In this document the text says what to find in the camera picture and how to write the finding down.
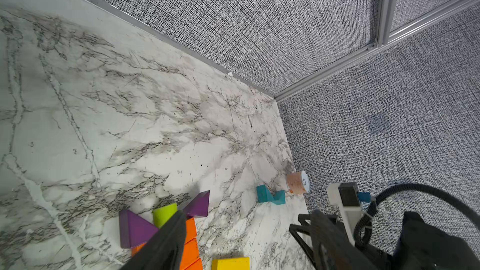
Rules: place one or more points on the orange block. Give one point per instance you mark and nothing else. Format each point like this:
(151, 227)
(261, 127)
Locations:
(197, 265)
(190, 235)
(190, 254)

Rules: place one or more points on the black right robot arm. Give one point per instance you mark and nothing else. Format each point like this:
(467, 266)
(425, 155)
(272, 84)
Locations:
(420, 246)

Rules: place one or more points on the purple triangle block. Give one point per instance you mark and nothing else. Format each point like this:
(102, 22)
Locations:
(134, 230)
(198, 207)

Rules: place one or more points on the teal triangle block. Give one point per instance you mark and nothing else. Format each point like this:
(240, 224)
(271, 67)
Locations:
(279, 198)
(263, 194)

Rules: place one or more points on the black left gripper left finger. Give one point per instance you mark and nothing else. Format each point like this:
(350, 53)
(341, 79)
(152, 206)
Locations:
(164, 251)

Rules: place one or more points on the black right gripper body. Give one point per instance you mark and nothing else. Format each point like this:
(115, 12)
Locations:
(317, 243)

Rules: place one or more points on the white lidded cup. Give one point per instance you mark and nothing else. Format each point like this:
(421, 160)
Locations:
(298, 183)

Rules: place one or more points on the lime green cylinder block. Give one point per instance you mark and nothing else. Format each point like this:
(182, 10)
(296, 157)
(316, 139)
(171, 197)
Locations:
(163, 214)

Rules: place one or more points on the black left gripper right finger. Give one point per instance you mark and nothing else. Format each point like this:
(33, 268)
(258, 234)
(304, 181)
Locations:
(347, 256)

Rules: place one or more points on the yellow block centre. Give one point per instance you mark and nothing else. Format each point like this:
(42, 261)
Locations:
(237, 263)

